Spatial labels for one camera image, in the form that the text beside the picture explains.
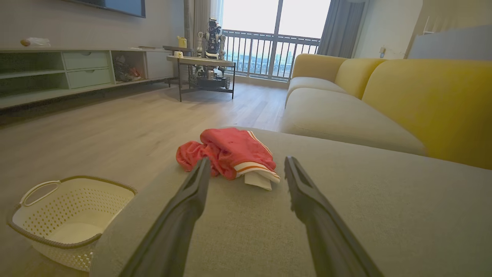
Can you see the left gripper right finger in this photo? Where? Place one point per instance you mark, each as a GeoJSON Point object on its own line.
{"type": "Point", "coordinates": [326, 234]}

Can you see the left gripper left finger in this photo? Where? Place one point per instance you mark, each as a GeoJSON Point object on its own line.
{"type": "Point", "coordinates": [173, 234]}

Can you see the red basketball jersey white trim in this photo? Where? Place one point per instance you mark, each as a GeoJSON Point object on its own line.
{"type": "Point", "coordinates": [234, 152]}

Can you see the plain red crumpled garment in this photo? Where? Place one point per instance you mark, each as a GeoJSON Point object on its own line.
{"type": "Point", "coordinates": [188, 156]}

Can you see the grey fabric sofa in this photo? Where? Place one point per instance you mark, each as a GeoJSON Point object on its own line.
{"type": "Point", "coordinates": [250, 231]}

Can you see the white perforated laundry basket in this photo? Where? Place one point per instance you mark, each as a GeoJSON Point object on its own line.
{"type": "Point", "coordinates": [69, 219]}

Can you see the small yellow sofa back cushion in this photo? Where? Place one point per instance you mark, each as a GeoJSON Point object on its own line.
{"type": "Point", "coordinates": [357, 75]}

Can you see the large yellow sofa back cushion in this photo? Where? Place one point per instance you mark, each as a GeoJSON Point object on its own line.
{"type": "Point", "coordinates": [434, 107]}

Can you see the yellow sofa end cushion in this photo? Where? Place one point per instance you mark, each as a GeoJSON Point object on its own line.
{"type": "Point", "coordinates": [315, 65]}

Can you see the red clutter in shelf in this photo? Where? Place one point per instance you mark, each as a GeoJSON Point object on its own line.
{"type": "Point", "coordinates": [127, 71]}

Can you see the pale green drawer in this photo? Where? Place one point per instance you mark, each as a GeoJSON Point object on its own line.
{"type": "Point", "coordinates": [89, 78]}
{"type": "Point", "coordinates": [85, 60]}

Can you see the small white cup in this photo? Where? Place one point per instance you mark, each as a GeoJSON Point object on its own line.
{"type": "Point", "coordinates": [178, 54]}

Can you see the dark balcony railing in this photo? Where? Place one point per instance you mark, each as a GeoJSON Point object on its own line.
{"type": "Point", "coordinates": [269, 54]}

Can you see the white and black background robot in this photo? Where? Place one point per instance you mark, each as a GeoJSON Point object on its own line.
{"type": "Point", "coordinates": [212, 42]}

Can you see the long low shelf cabinet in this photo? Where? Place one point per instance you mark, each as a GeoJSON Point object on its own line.
{"type": "Point", "coordinates": [38, 77]}

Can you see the grey curtain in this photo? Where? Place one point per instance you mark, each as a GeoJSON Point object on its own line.
{"type": "Point", "coordinates": [340, 27]}

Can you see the beige sheer curtain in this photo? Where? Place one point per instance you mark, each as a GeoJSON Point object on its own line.
{"type": "Point", "coordinates": [198, 21]}

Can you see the light grey flat panel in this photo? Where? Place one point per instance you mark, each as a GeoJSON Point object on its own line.
{"type": "Point", "coordinates": [453, 44]}

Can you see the white plastic bag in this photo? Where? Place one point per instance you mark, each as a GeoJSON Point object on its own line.
{"type": "Point", "coordinates": [39, 42]}

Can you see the small brown round object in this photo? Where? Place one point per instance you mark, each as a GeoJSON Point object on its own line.
{"type": "Point", "coordinates": [25, 42]}

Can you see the black frame side table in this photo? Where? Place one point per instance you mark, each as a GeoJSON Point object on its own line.
{"type": "Point", "coordinates": [203, 61]}

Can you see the wall socket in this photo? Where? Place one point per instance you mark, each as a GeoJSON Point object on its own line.
{"type": "Point", "coordinates": [382, 52]}

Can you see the wall mounted television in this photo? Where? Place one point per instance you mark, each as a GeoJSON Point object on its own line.
{"type": "Point", "coordinates": [119, 5]}

